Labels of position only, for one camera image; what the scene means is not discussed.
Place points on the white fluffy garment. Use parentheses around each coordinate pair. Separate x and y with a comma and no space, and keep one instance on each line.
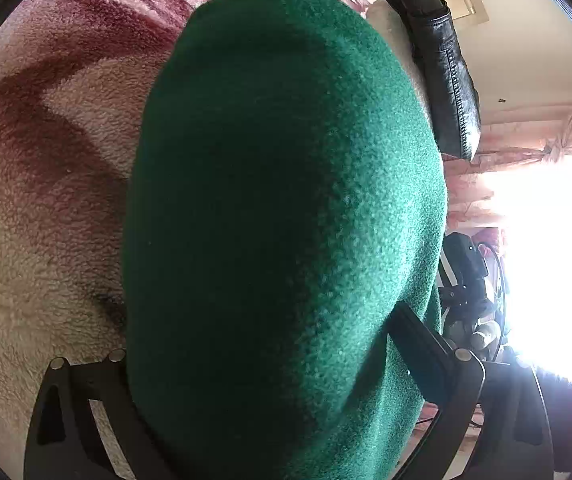
(391,20)

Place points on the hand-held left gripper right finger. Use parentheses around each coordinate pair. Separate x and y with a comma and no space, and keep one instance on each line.
(416,340)

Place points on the green and cream varsity jacket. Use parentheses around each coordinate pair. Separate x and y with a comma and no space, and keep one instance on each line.
(276,210)

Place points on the dark cloth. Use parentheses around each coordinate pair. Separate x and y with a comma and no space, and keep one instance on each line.
(571,425)

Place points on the folded black leather garment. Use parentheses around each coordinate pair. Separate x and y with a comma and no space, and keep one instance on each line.
(446,70)

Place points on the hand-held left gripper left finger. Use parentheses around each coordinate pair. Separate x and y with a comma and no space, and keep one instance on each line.
(85,380)

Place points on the pink floral curtain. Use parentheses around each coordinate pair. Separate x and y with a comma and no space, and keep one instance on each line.
(516,160)

